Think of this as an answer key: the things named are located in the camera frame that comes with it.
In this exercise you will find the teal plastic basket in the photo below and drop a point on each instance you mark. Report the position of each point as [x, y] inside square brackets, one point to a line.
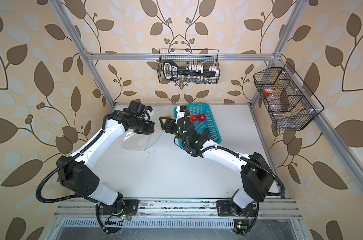
[210, 124]

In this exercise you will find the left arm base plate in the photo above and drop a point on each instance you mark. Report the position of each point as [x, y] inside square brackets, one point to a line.
[120, 207]

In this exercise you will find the clear zip top bag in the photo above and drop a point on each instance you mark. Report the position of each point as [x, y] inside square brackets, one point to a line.
[135, 142]

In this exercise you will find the right black wire basket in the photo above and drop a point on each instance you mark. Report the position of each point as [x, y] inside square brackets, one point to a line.
[296, 105]

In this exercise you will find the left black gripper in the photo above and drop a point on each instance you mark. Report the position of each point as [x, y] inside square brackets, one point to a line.
[149, 129]

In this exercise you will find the aluminium front rail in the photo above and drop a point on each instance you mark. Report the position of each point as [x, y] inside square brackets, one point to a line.
[177, 208]

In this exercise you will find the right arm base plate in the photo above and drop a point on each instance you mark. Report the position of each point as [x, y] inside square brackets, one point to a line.
[227, 208]

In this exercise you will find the black wire basket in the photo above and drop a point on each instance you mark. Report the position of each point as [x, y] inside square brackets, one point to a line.
[206, 57]
[296, 105]

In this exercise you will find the red apple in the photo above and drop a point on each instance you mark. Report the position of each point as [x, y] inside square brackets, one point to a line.
[201, 118]

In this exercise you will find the red yellow mango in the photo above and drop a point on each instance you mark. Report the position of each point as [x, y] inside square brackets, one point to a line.
[193, 118]

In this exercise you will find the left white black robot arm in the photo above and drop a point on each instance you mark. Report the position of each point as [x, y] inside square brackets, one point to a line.
[76, 171]

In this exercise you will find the back black wire basket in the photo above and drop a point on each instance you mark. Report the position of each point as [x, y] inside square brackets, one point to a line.
[206, 57]

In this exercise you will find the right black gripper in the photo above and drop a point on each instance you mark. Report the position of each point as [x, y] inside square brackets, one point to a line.
[171, 122]

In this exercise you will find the red capped bottle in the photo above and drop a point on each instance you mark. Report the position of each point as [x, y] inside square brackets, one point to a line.
[269, 94]

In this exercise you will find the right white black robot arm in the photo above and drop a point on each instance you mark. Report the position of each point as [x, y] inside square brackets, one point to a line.
[258, 180]

